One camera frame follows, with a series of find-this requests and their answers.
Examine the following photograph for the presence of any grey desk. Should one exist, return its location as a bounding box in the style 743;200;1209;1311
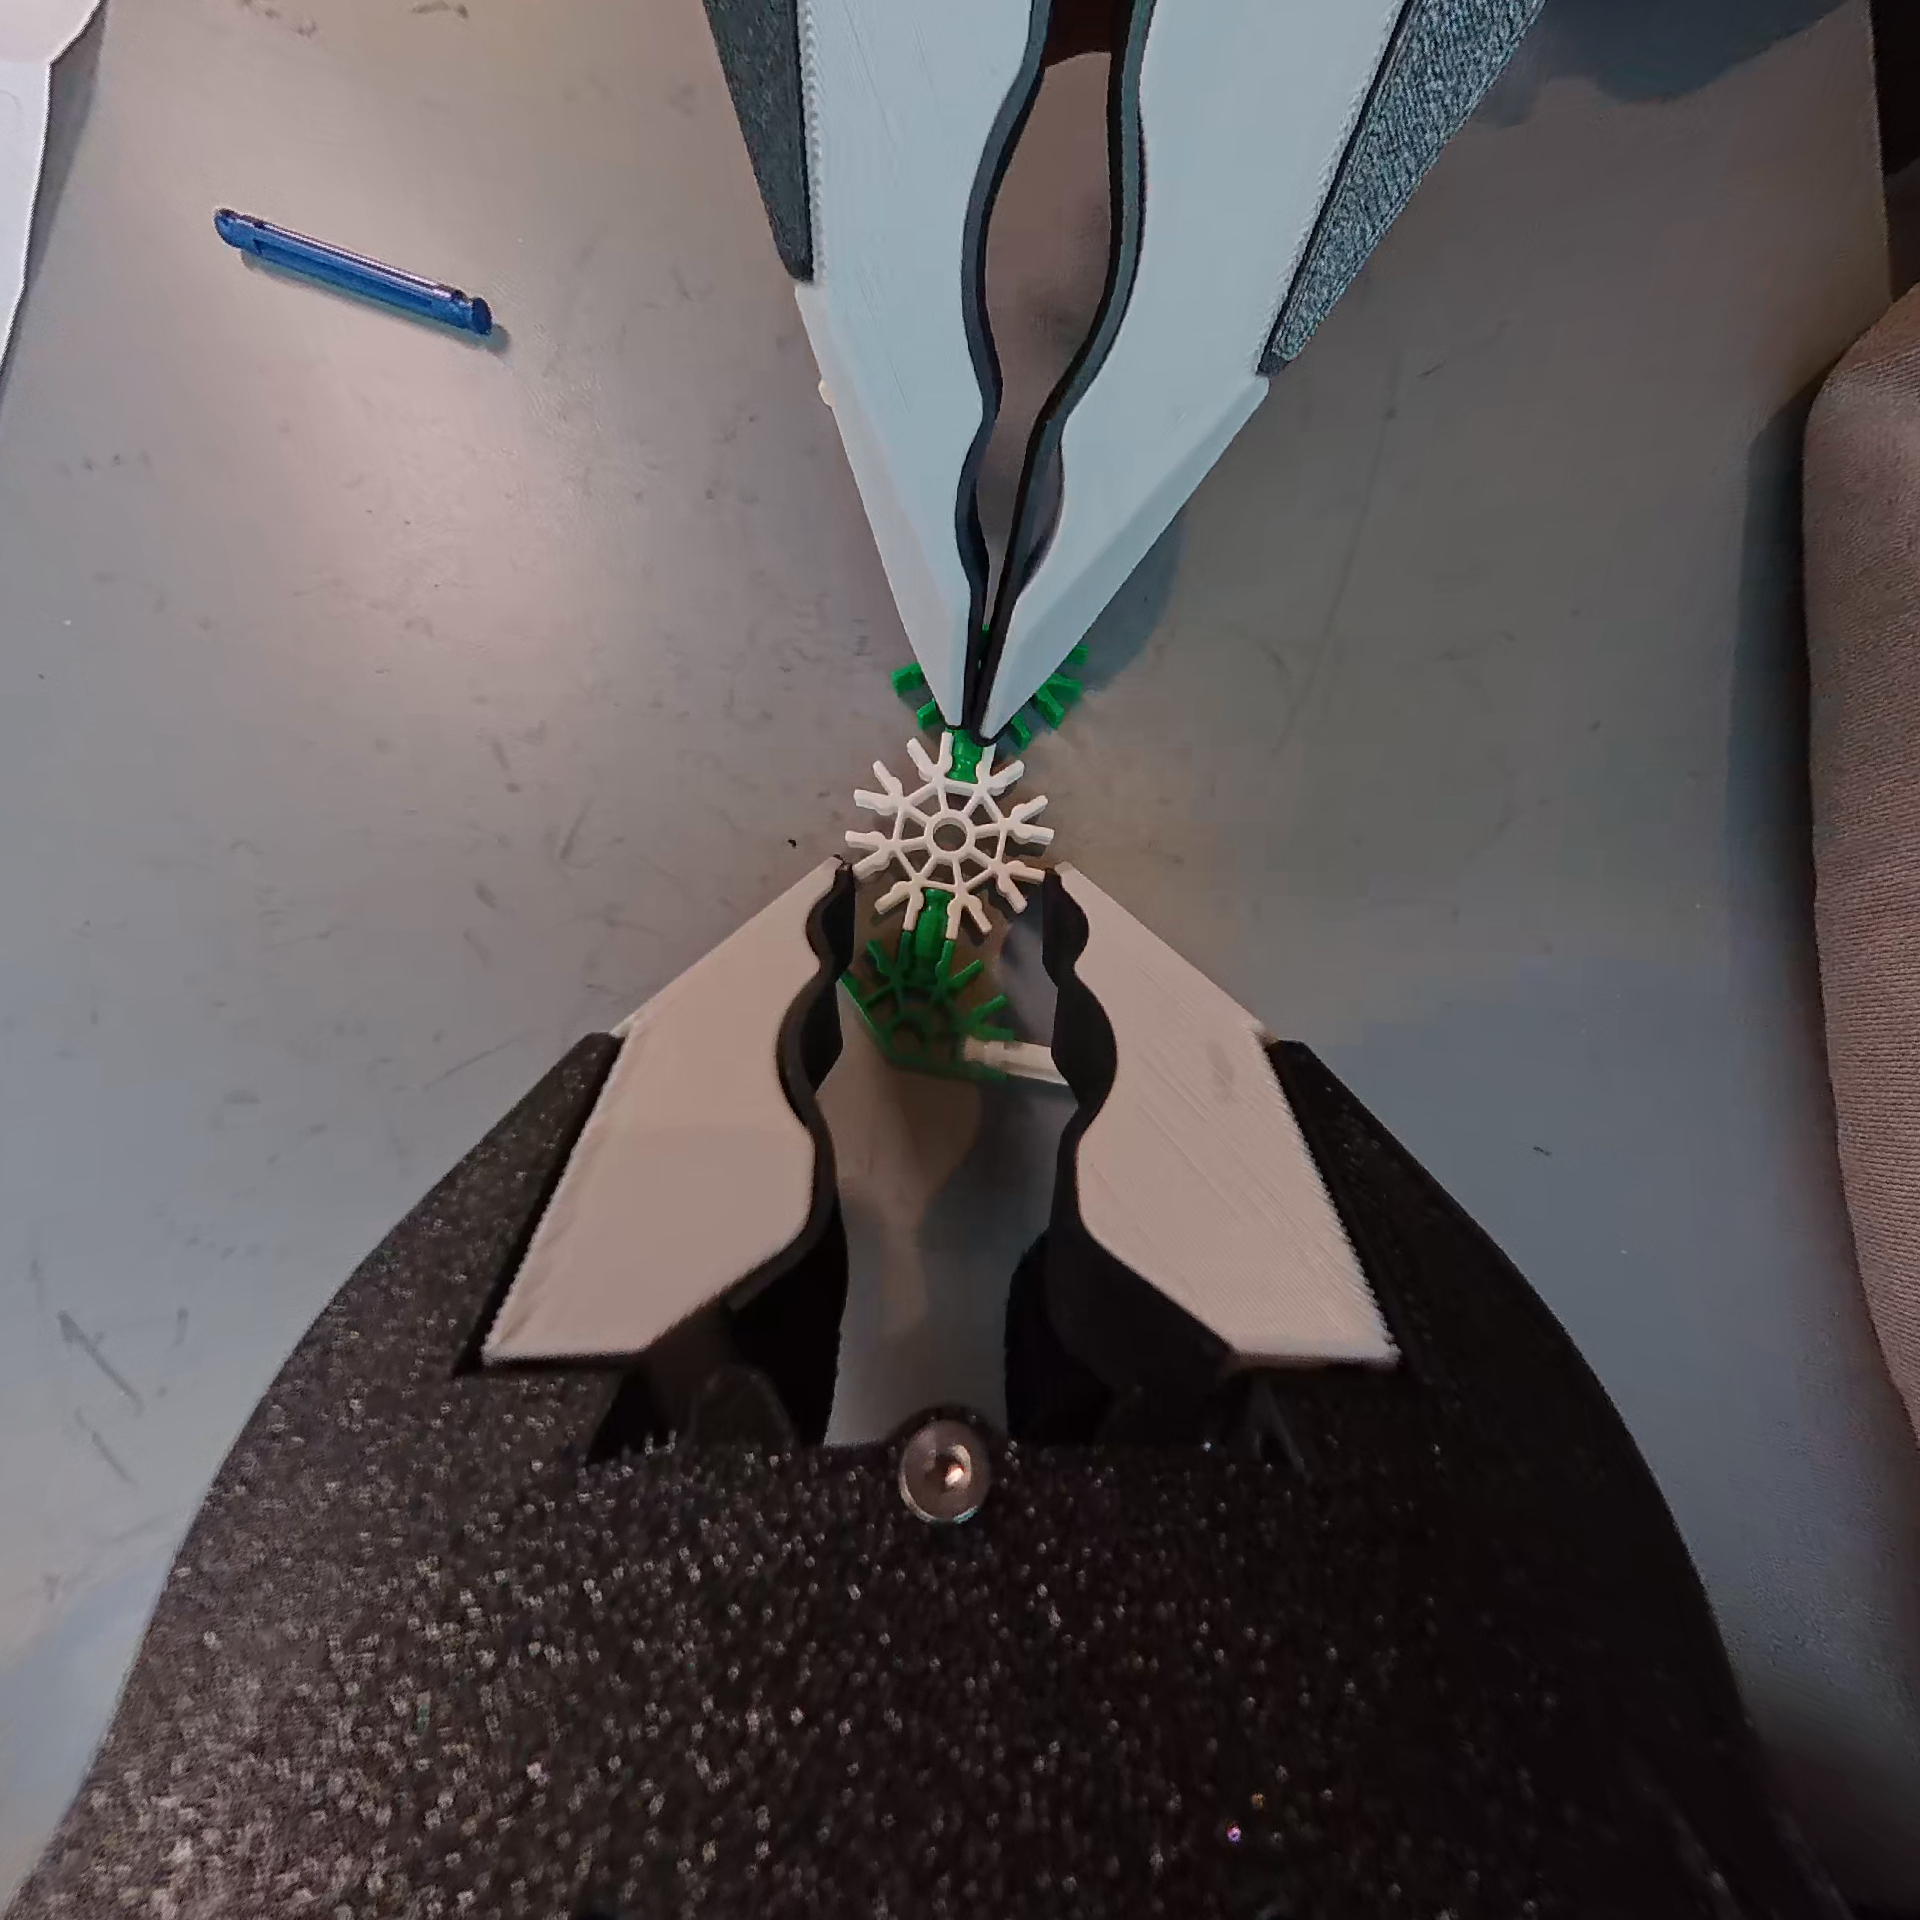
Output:
0;0;1920;1920

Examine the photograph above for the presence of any white snowflake toy connector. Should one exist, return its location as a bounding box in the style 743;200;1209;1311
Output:
844;737;1058;926

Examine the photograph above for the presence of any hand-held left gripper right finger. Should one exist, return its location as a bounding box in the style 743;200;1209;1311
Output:
1035;871;1402;1435

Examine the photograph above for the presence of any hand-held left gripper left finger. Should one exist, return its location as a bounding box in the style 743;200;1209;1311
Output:
480;864;857;1435

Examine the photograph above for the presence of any toy instruction poster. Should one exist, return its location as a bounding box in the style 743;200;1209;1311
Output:
0;0;107;333

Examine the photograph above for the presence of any blue toy rod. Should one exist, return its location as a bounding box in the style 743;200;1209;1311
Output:
213;206;496;338

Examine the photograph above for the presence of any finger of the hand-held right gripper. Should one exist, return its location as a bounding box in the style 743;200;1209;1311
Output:
794;0;1040;726
977;0;1413;741

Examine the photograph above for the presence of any green toy connector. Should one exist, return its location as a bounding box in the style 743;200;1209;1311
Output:
840;900;1021;1080
893;638;1097;769

